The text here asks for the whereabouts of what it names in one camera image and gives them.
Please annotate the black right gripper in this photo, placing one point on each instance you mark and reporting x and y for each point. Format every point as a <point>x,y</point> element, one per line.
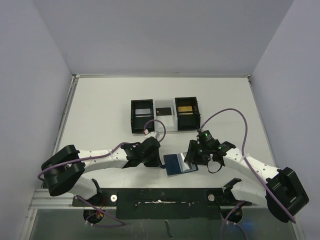
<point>190,152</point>

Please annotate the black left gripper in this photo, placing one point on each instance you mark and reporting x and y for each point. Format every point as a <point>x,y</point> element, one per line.
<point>155,159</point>

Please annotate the blue leather card holder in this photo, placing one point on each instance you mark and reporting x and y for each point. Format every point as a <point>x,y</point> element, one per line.
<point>175,164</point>

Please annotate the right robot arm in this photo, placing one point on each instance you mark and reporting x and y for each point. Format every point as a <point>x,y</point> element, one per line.
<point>278,190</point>

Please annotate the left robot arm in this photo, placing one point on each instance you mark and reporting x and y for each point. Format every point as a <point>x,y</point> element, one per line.
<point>63,172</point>

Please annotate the black bin with gold card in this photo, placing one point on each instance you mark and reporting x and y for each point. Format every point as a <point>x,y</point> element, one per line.
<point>188,122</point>

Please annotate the black bin with silver card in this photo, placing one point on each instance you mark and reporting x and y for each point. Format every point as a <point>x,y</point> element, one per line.
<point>138,122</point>

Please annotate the silver credit card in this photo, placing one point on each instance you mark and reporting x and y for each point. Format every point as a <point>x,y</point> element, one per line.
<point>143,111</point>

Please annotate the black credit card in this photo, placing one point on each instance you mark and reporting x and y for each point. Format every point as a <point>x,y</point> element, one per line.
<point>163,111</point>

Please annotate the gold credit card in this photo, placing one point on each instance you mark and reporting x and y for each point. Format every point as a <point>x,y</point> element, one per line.
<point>185,110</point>

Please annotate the white middle bin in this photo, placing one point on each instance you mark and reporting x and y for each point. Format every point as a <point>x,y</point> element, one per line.
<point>170,121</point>

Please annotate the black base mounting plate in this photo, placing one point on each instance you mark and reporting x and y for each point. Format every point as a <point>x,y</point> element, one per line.
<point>170,212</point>

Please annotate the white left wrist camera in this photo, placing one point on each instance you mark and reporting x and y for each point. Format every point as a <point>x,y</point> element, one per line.
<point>151,134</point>

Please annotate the aluminium left side rail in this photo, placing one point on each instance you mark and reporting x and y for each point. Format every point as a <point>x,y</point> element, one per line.
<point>66,110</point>

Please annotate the aluminium rail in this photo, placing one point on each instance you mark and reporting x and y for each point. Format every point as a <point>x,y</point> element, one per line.
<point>50,197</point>
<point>66,110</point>

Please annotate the aluminium front rail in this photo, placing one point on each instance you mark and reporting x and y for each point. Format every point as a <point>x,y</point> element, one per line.
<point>50,197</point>

